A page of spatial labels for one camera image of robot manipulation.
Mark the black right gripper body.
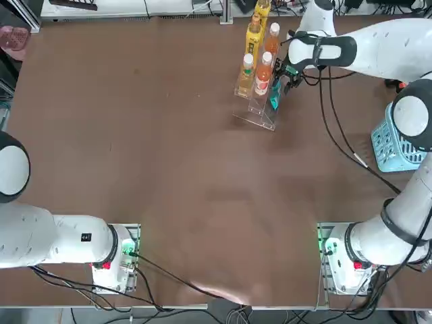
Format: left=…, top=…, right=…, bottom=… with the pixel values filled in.
left=273, top=57, right=304, bottom=80

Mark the orange black barcode scanner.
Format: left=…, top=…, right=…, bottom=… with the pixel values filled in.
left=385, top=79, right=408, bottom=92

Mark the clear acrylic stepped shelf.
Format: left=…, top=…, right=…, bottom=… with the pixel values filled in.
left=232, top=43, right=290, bottom=132

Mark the light blue plastic basket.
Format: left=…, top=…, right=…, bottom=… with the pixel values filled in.
left=370, top=101, right=429, bottom=173

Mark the orange drink bottle white cap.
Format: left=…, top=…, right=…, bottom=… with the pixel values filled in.
left=261, top=22, right=281, bottom=61
left=253, top=51, right=273, bottom=98

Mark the pale tea bottle white cap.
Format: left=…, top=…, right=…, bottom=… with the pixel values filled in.
left=237, top=53, right=254, bottom=96

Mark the yellow drink bottle orange cap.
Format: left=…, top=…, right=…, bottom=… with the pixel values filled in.
left=245, top=13, right=267, bottom=67
left=253, top=0, right=273, bottom=21

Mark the black power strip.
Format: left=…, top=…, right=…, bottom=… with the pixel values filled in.
left=49, top=0, right=99, bottom=11

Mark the pink perforated slipper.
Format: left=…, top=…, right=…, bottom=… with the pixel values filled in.
left=0, top=26, right=30, bottom=61

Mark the black cable bundle along arm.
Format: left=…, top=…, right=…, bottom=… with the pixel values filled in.
left=279, top=30, right=403, bottom=196

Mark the aluminium camera post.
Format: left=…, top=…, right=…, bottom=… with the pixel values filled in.
left=219, top=0, right=234, bottom=24

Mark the long white cable duct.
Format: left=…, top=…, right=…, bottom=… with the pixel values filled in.
left=40, top=0, right=195, bottom=18

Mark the black cable across table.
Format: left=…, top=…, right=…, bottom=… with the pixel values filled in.
left=130, top=251, right=252, bottom=308

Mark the aluminium frame profile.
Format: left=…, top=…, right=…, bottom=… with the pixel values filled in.
left=13, top=0, right=42, bottom=34

